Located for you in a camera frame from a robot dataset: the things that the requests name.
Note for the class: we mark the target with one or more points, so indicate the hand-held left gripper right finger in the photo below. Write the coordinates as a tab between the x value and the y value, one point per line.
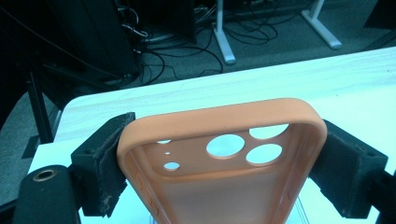
345	165

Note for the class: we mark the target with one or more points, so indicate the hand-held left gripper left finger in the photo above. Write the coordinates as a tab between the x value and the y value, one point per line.
96	168

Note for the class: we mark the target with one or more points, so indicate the black metal stand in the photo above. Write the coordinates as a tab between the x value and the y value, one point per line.
40	109

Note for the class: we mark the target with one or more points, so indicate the black box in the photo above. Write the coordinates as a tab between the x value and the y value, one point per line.
168	15

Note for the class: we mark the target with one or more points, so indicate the orange phone case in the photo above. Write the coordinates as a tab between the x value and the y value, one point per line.
218	186

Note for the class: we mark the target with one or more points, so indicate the light wooden table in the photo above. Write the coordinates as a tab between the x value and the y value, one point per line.
218	84

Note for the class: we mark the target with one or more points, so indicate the white board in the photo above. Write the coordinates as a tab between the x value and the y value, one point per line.
56	155

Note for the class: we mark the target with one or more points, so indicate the white metal desk frame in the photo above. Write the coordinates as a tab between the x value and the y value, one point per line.
224	40

